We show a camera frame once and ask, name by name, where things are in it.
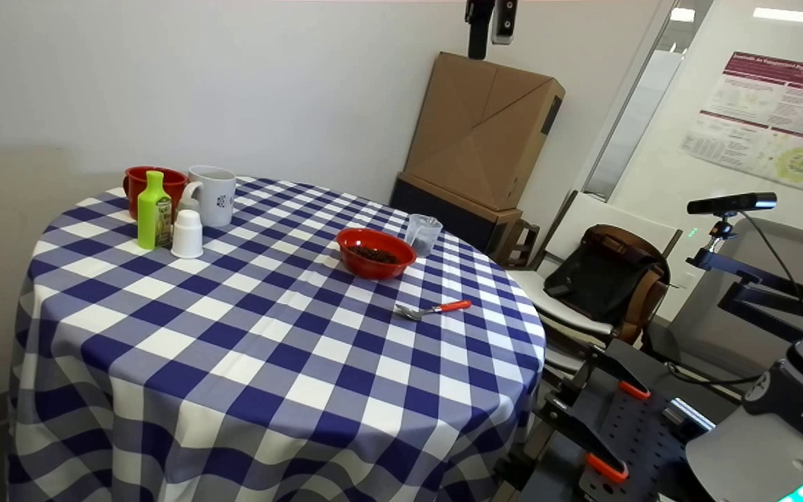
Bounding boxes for spoon with red handle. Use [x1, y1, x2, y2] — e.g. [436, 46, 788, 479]
[392, 298, 470, 322]

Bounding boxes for green bottle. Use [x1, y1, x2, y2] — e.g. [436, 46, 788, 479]
[136, 170, 172, 251]

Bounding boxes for large cardboard box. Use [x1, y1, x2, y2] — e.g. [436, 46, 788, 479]
[405, 54, 567, 209]

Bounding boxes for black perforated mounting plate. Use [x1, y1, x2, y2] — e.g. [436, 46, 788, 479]
[528, 343, 733, 502]

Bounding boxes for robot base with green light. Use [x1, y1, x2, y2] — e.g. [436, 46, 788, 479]
[687, 341, 803, 502]

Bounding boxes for black low cabinet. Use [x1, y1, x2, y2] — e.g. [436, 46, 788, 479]
[390, 178, 539, 269]

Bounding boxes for wall poster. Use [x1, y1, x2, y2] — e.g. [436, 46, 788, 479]
[684, 54, 803, 189]

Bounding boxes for small white plastic cup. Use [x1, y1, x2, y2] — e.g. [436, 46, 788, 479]
[169, 209, 203, 258]

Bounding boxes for white mug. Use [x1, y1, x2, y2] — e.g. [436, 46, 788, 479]
[182, 173, 238, 230]

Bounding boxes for red mug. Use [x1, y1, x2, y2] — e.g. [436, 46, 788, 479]
[119, 166, 193, 223]

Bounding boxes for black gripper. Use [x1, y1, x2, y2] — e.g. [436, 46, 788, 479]
[466, 0, 518, 58]

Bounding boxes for red bowl with coffee beans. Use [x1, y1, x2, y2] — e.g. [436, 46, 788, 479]
[337, 230, 415, 280]

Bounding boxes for black camera on tripod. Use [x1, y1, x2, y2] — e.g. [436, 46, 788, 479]
[687, 194, 779, 251]

